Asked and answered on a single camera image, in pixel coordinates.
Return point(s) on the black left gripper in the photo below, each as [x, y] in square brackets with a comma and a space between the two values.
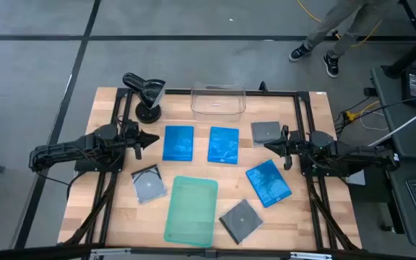
[132, 139]

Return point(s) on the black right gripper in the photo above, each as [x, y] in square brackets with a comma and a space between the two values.
[294, 146]

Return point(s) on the clear black CD jewel case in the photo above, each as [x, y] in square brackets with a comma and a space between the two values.
[241, 221]
[265, 131]
[149, 184]

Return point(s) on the blue plastic disc case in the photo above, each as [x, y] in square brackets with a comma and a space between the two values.
[268, 183]
[178, 143]
[223, 145]

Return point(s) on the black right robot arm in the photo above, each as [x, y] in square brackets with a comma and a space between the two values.
[356, 153]

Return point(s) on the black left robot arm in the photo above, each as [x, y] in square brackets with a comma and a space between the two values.
[67, 150]

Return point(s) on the black desk lamp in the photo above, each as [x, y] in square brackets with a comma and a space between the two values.
[148, 112]

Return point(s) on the clear plastic bin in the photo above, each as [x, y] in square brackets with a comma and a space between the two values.
[218, 104]

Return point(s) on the translucent teal plastic cup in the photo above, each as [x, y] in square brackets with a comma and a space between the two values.
[191, 213]

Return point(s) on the person's black shoe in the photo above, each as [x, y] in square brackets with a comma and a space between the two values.
[299, 53]
[332, 65]

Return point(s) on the black power plug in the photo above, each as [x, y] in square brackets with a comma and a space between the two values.
[369, 91]

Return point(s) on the silver metal rod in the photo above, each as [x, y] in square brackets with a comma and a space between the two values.
[403, 125]

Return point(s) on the person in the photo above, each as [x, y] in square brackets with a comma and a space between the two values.
[327, 25]

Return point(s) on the black power adapter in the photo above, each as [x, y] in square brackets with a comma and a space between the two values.
[415, 86]

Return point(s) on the black stand legs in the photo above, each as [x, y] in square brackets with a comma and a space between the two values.
[414, 54]

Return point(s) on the black aluminium table frame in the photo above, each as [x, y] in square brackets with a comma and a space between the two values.
[179, 91]

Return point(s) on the black frame knob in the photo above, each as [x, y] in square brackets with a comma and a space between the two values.
[263, 86]

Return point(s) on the silver frame bracket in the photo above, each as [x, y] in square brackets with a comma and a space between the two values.
[110, 251]
[311, 256]

